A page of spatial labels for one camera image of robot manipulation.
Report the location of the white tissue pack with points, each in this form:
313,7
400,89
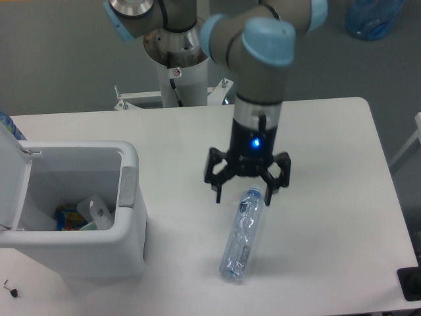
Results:
94,210

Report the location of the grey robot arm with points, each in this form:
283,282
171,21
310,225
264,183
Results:
257,45

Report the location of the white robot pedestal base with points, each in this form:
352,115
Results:
182,70

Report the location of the clear plastic water bottle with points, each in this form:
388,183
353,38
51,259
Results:
242,234

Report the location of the blue plastic bag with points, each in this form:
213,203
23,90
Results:
372,20

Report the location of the white trash can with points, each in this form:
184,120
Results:
37,177

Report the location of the blue yellow snack wrapper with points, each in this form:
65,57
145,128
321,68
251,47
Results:
68,218

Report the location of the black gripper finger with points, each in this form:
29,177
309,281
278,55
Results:
273,184
217,180

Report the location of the black device at table edge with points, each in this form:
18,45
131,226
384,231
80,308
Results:
409,279

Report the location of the small black metal key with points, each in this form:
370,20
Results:
13,291

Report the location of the blue patterned item behind lid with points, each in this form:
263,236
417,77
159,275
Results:
11,126

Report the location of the white frame at right edge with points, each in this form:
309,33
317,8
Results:
408,149

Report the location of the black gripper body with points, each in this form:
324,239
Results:
249,149

